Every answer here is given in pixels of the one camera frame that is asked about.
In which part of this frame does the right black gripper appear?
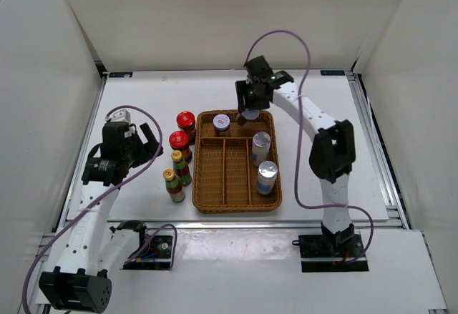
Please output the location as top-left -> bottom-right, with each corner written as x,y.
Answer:
236,79 -> 271,113

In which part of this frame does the purple lid dark jar front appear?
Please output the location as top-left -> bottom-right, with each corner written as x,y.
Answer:
236,110 -> 260,126

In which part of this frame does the purple lid dark jar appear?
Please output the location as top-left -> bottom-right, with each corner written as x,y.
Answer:
213,114 -> 230,137
236,110 -> 260,126

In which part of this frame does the yellow cap sauce bottle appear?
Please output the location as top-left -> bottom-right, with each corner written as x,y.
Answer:
162,169 -> 185,203
171,150 -> 192,186

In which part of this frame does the yellow cap sauce bottle front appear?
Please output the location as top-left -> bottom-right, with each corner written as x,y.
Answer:
162,169 -> 185,203

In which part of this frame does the silver white can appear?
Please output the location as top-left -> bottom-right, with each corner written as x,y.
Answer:
251,132 -> 271,167
256,160 -> 278,195

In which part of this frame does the silver top white can front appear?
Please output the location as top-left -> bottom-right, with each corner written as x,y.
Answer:
256,160 -> 278,195

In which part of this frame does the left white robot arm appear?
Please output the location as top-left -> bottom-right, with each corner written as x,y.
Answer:
39,121 -> 163,313

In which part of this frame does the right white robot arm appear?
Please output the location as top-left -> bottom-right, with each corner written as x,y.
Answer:
235,56 -> 356,257

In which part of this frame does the red lid sauce jar front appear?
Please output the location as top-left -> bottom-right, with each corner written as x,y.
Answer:
169,130 -> 193,163

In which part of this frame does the red lid sauce jar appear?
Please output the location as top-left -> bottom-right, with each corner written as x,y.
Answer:
176,111 -> 196,145
169,130 -> 193,163

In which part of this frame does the red lid sauce jar rear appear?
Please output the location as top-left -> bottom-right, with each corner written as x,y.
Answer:
176,111 -> 196,145

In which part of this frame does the wicker divided basket tray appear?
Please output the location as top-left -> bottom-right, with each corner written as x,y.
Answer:
193,109 -> 282,214

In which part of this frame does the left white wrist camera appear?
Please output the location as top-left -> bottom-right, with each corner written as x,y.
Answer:
105,108 -> 131,124

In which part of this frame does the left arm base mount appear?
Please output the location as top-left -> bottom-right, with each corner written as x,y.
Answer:
110,220 -> 177,271

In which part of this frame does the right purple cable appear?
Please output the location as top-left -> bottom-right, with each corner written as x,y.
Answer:
245,29 -> 375,265

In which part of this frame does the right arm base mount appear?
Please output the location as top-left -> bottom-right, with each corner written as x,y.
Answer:
291,234 -> 369,273

